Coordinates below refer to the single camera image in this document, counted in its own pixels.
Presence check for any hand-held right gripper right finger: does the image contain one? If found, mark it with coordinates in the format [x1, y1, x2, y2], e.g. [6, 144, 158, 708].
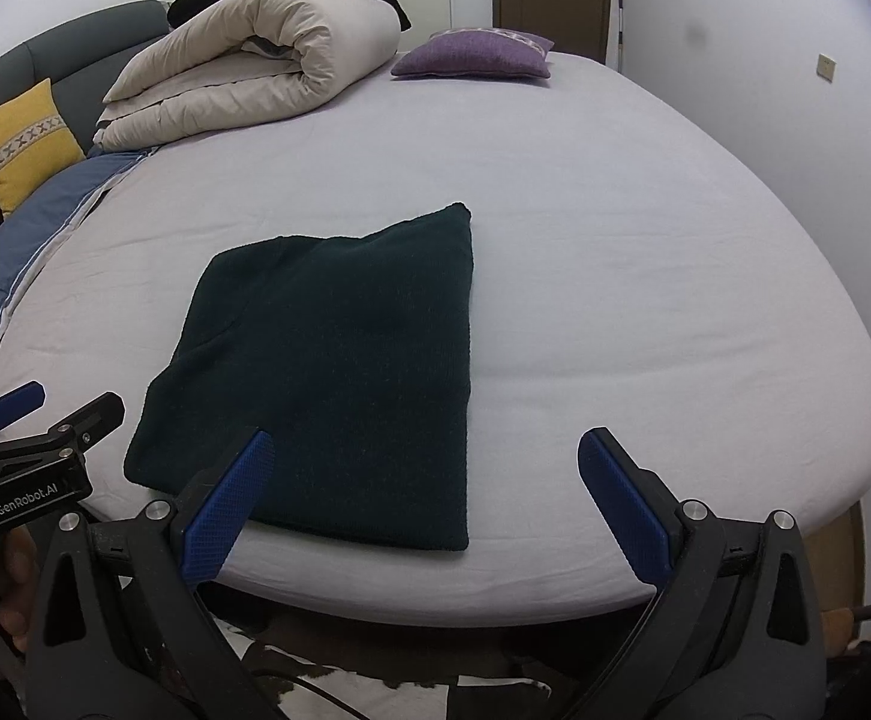
[561, 426, 830, 720]

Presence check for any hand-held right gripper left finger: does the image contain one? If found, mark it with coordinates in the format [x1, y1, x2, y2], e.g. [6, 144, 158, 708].
[23, 427, 281, 720]

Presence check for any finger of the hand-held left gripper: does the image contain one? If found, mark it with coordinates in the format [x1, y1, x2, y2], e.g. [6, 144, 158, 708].
[0, 381, 48, 445]
[0, 391, 127, 482]

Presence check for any dark green knit sweater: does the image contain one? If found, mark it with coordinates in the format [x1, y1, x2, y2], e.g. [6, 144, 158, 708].
[124, 202, 476, 552]

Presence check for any blue pillow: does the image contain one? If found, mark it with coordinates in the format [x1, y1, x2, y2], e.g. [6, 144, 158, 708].
[0, 148, 153, 352]

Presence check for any bed with light grey sheet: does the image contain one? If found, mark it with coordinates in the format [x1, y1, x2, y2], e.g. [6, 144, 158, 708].
[0, 51, 871, 627]

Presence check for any yellow patterned pillow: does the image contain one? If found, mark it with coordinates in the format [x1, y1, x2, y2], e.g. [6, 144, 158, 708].
[0, 78, 88, 220]

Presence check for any grey upholstered headboard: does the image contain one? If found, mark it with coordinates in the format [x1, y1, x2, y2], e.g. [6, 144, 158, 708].
[0, 0, 174, 245]

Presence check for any beige rolled duvet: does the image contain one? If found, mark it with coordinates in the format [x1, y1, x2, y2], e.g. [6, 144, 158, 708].
[92, 0, 399, 152]

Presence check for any purple pillow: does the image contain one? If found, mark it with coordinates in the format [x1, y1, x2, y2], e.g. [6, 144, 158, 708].
[391, 28, 557, 81]

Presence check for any black cable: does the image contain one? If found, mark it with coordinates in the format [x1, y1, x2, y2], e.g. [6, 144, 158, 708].
[286, 673, 365, 720]

